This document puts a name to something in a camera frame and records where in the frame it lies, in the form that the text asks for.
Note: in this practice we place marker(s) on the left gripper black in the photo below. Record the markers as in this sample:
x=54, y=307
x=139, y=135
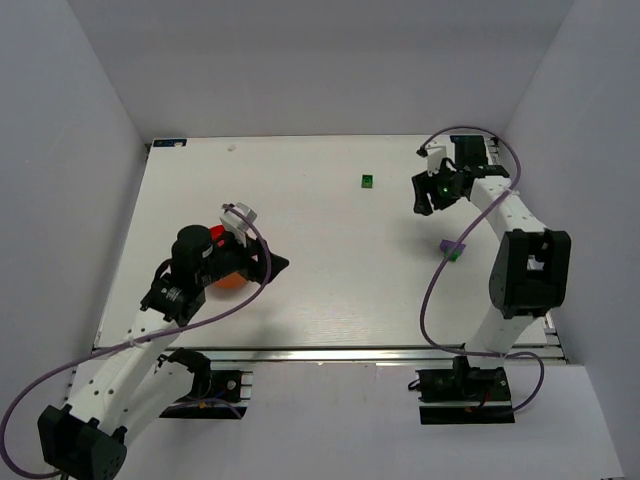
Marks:
x=255, y=262

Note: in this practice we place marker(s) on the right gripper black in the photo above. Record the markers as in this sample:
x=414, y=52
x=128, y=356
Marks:
x=427, y=190

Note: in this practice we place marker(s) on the purple lego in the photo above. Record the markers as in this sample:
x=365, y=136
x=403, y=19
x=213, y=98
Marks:
x=451, y=247

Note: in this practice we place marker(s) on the dark green lego brick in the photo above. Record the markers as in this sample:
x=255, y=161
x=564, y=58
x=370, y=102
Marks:
x=367, y=181

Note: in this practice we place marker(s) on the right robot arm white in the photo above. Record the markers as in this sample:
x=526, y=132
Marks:
x=530, y=272

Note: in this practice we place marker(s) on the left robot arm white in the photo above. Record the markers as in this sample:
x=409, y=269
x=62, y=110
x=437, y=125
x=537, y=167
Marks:
x=89, y=437

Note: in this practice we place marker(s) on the orange round divided container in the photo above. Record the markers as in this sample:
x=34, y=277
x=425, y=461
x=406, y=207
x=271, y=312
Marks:
x=232, y=281

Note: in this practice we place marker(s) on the right blue table label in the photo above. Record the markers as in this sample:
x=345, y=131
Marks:
x=466, y=138

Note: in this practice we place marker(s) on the blue table label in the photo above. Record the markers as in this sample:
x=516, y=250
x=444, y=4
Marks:
x=169, y=143
x=466, y=138

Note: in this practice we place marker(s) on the left blue table label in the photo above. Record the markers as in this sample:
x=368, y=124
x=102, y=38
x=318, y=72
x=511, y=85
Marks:
x=169, y=143

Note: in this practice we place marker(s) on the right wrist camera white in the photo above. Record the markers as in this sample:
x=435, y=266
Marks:
x=434, y=153

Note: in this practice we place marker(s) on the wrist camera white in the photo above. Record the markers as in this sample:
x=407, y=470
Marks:
x=236, y=219
x=434, y=153

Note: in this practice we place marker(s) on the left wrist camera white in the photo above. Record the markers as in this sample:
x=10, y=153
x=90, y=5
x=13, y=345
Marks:
x=236, y=219

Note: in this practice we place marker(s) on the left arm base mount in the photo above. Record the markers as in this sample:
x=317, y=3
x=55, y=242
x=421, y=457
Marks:
x=215, y=394

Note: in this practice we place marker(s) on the table front metal rail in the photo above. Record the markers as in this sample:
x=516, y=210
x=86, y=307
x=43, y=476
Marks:
x=324, y=355

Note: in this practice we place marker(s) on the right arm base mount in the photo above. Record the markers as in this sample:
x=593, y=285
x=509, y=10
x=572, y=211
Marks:
x=463, y=395

